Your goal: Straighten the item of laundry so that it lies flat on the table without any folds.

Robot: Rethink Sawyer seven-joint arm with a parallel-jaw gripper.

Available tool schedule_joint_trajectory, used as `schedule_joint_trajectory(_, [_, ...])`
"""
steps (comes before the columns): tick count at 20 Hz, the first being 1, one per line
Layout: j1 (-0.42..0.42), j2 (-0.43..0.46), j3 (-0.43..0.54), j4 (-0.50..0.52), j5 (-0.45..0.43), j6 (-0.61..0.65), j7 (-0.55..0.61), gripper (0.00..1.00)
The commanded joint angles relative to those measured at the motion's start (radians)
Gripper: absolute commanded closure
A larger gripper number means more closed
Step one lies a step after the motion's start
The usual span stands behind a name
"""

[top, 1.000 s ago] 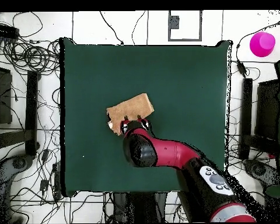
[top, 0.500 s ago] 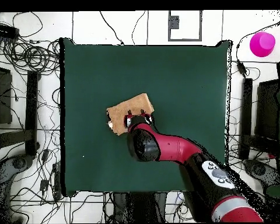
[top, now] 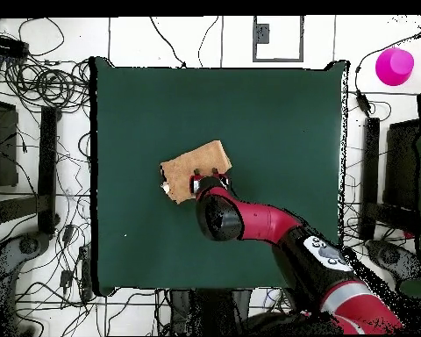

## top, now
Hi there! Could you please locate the dark caster base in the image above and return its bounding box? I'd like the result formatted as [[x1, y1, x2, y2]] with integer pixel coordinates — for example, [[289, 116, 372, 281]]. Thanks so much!
[[0, 231, 52, 282], [366, 238, 421, 282]]

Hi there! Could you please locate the dark green table cloth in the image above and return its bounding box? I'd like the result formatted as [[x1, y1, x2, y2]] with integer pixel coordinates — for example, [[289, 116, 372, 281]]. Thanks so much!
[[89, 55, 350, 298]]

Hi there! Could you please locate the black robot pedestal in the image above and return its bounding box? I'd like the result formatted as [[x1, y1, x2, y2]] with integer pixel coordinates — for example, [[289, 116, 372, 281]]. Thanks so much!
[[168, 289, 253, 336]]

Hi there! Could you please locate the tan terry towel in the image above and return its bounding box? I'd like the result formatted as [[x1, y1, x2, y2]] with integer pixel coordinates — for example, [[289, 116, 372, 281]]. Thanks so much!
[[159, 139, 233, 205]]

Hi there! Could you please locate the black power adapter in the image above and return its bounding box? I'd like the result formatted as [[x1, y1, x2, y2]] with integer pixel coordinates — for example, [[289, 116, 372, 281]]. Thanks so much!
[[355, 89, 373, 118]]

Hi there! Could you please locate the magenta plastic cup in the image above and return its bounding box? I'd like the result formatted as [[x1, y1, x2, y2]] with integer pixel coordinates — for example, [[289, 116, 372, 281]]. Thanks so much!
[[374, 47, 416, 87]]

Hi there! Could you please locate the black power strip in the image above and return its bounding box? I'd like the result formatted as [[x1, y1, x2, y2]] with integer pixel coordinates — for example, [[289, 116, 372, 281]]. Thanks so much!
[[0, 32, 30, 60]]

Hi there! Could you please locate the grey square floor frame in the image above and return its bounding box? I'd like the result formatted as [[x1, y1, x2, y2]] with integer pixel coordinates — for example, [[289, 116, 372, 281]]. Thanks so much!
[[251, 15, 305, 63]]

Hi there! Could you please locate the black metal stand frame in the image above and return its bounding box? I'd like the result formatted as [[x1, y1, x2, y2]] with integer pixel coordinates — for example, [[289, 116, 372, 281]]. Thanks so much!
[[357, 117, 421, 243], [0, 97, 62, 236]]

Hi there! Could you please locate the black cable coil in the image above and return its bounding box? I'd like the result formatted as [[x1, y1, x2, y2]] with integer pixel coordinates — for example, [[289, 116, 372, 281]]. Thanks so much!
[[0, 55, 92, 113]]

